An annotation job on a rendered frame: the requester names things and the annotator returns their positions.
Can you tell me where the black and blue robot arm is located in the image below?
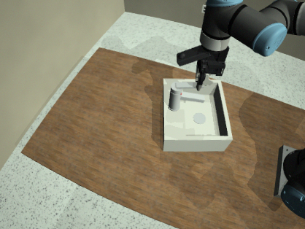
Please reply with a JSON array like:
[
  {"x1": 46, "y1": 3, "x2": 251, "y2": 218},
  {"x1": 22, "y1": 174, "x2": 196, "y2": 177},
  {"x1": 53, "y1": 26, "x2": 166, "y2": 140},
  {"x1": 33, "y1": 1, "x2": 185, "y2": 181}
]
[{"x1": 177, "y1": 0, "x2": 305, "y2": 219}]

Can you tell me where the grey mixer tap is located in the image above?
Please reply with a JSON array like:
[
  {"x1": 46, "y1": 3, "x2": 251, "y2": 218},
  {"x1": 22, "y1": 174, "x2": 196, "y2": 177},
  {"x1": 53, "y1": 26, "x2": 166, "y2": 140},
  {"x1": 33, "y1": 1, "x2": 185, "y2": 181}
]
[{"x1": 168, "y1": 82, "x2": 205, "y2": 112}]

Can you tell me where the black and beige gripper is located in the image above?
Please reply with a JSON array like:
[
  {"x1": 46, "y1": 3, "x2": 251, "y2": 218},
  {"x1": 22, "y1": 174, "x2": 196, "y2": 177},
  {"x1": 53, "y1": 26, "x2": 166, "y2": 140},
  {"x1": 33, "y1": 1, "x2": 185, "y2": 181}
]
[{"x1": 195, "y1": 45, "x2": 230, "y2": 91}]

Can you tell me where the white square sink basin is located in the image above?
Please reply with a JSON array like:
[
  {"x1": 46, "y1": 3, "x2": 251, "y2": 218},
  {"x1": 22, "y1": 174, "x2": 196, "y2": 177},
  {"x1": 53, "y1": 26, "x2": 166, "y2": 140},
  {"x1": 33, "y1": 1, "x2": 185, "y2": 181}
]
[{"x1": 163, "y1": 79, "x2": 233, "y2": 152}]

